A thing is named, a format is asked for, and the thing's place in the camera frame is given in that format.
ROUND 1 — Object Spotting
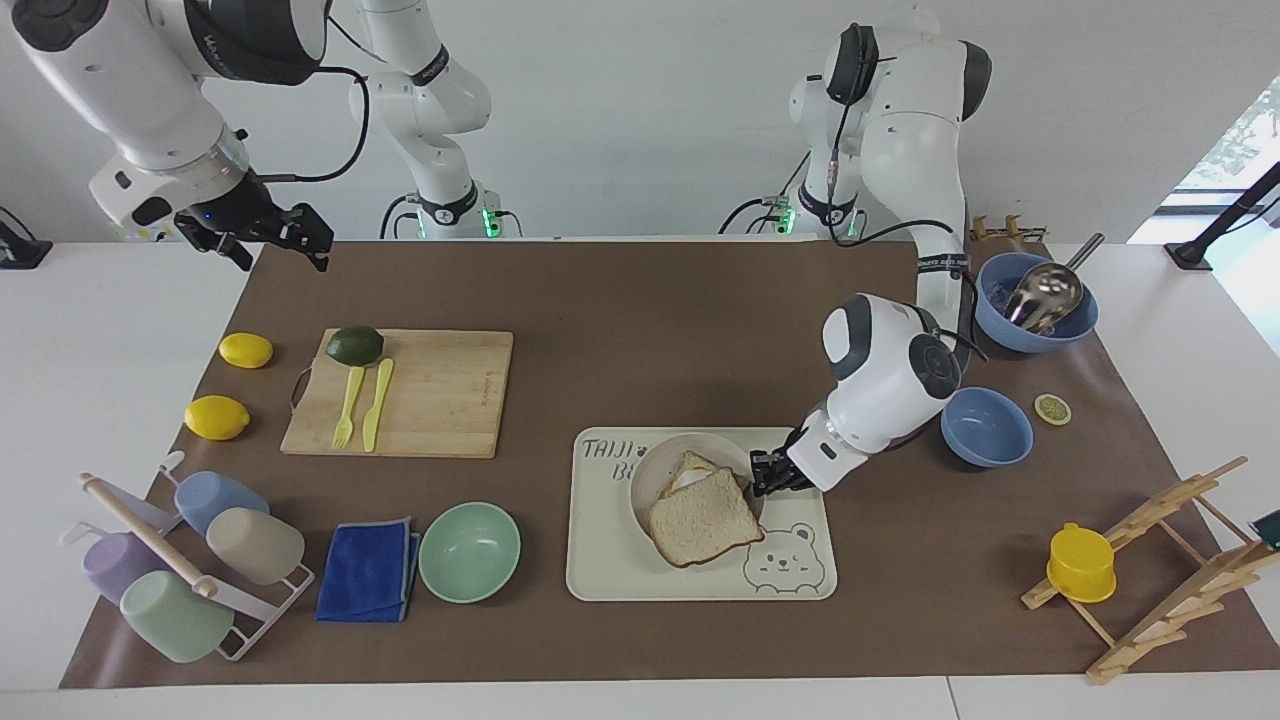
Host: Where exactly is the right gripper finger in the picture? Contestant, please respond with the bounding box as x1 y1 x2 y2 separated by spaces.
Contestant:
182 228 256 272
266 203 335 274

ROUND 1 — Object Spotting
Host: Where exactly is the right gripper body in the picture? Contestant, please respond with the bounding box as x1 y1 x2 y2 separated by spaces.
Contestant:
175 172 291 246

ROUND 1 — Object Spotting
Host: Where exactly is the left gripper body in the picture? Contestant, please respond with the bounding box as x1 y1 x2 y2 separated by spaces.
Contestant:
778 425 816 493

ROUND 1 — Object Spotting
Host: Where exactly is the cream round plate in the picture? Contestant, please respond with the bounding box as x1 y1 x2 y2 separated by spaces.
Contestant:
627 432 767 549

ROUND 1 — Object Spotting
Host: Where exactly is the bread slice with fried egg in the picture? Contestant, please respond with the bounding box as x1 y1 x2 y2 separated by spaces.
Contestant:
659 450 752 501

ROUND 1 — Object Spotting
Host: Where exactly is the yellow lemon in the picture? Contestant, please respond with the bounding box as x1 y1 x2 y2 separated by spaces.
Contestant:
183 395 252 442
219 332 275 370

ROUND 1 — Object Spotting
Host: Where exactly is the green avocado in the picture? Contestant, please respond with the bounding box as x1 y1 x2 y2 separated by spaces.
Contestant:
326 325 386 368

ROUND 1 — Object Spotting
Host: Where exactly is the cream tray with bear print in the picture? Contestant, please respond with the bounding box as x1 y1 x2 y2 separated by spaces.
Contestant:
565 426 839 603

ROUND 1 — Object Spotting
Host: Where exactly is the yellow-green plastic fork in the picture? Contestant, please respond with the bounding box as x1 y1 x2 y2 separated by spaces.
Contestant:
331 366 367 450

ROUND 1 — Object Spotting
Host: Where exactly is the small blue bowl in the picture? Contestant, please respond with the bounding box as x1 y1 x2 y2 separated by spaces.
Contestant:
939 386 1036 470

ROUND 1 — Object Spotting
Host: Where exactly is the yellow-green plastic knife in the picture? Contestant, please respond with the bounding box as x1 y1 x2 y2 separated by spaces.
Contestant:
361 358 396 454

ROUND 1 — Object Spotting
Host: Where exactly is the black stand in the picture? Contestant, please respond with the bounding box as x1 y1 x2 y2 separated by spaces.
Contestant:
1164 160 1280 272
0 205 54 270

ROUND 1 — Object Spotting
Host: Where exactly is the wooden cutting board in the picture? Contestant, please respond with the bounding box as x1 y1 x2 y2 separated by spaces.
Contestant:
279 328 515 460

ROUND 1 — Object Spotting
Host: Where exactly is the large blue bowl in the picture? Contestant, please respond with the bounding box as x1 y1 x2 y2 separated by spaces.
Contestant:
973 250 1101 355

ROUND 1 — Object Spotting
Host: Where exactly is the blue plastic cup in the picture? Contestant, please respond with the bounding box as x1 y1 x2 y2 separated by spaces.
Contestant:
173 470 271 537

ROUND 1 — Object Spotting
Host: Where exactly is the white cup rack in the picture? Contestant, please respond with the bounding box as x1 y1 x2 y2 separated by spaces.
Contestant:
58 450 317 663

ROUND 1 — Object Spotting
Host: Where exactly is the beige plastic cup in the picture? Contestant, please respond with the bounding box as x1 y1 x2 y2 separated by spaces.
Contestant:
205 507 307 587

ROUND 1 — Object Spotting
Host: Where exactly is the metal ladle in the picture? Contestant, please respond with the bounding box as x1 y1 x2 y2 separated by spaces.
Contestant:
1002 232 1108 337

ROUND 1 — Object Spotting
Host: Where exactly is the yellow plastic cup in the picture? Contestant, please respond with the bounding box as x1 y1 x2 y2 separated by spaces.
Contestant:
1045 521 1118 605

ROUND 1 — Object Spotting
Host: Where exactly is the green bowl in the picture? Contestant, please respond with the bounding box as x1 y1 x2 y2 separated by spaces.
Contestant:
417 501 523 605

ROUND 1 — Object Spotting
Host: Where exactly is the small wooden stand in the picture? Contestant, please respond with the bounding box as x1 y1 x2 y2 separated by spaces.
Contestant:
969 212 1053 245

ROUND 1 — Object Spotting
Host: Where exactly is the purple plastic cup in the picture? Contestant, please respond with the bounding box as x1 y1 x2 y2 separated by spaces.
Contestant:
81 530 167 607

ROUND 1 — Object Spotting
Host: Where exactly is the blue folded cloth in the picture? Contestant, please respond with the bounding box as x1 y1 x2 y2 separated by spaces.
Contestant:
315 516 424 625

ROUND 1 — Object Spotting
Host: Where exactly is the wooden dish rack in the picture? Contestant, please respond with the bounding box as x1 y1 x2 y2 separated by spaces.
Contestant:
1020 455 1280 687

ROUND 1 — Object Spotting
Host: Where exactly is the green plastic cup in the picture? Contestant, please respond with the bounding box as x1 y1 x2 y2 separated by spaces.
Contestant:
119 570 237 664

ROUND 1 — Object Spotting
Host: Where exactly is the black cable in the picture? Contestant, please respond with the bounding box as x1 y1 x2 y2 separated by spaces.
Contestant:
262 65 373 185
718 150 813 237
379 194 423 241
824 40 973 249
930 268 991 363

